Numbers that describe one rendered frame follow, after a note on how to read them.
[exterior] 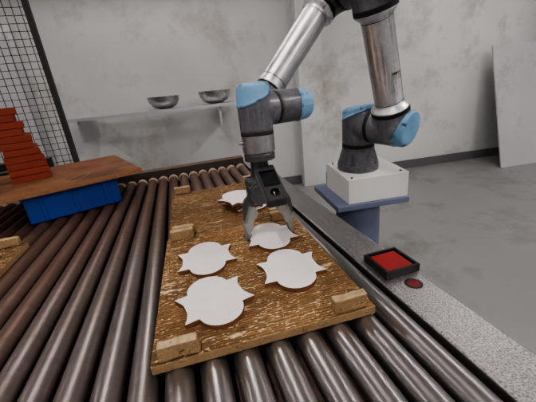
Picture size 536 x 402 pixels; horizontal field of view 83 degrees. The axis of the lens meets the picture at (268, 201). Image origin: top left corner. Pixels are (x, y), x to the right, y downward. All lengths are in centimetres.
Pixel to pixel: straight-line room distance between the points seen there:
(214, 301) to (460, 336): 38
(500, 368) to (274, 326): 30
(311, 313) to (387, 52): 72
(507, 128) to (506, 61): 86
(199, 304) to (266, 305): 11
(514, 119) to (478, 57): 96
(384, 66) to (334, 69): 330
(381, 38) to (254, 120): 45
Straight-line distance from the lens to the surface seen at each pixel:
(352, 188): 109
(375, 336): 52
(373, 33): 95
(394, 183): 116
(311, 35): 93
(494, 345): 56
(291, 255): 65
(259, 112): 66
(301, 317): 51
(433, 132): 504
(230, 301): 55
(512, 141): 521
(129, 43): 411
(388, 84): 99
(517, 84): 535
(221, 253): 70
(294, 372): 47
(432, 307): 60
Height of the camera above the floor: 128
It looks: 20 degrees down
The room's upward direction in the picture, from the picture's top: 6 degrees counter-clockwise
